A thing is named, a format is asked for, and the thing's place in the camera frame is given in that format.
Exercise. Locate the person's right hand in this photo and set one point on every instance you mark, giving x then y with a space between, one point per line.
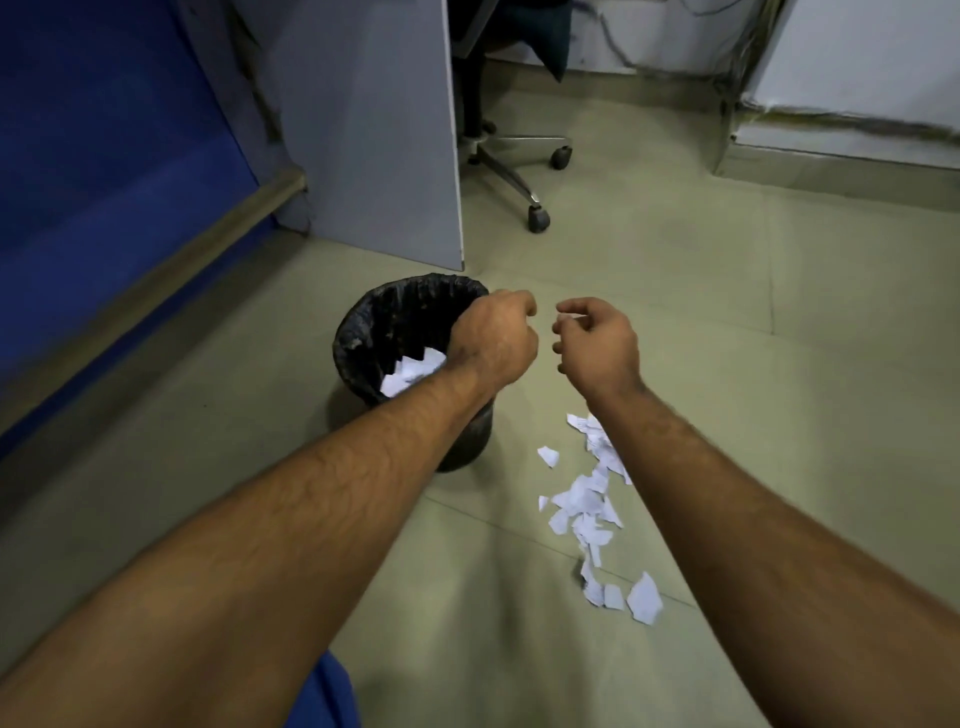
604 349

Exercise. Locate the person's left hand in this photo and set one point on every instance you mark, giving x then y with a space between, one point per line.
491 345

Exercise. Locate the person's left fingers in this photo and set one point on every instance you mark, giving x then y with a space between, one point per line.
517 304

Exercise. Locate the person's right fingers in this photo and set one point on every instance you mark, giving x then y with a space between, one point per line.
574 307

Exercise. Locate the person's left forearm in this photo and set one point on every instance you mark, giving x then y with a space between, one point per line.
285 540

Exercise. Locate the person's right forearm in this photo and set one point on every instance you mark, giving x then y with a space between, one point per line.
757 570

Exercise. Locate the black office chair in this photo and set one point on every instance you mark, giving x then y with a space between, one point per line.
538 218

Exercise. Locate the white paper scraps in bin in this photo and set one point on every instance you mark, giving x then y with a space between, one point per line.
409 371

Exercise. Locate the black waste bin with liner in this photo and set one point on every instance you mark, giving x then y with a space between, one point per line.
375 322

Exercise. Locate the pile of torn white paper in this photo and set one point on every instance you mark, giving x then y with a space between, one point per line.
586 496

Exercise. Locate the grey partition panel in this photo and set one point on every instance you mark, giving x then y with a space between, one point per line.
360 112

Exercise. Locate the white cabinet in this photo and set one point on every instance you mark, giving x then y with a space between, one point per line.
862 60

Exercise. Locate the person's blue trousers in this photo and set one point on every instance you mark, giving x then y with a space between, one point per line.
330 697

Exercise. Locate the blue partition board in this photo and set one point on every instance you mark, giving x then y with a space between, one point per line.
97 150

